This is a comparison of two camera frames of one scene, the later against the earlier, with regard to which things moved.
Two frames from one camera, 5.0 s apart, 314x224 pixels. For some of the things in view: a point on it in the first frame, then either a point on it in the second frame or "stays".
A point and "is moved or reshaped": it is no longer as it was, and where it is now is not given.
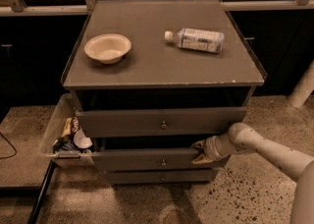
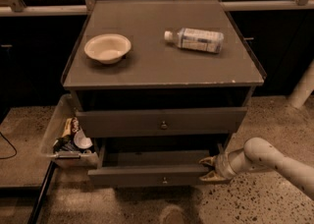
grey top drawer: (160, 123) stays
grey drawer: (146, 154) is moved or reshaped
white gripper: (211, 149) → (222, 166)
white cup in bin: (80, 140) stays
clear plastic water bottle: (196, 38) stays
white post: (303, 87) stays
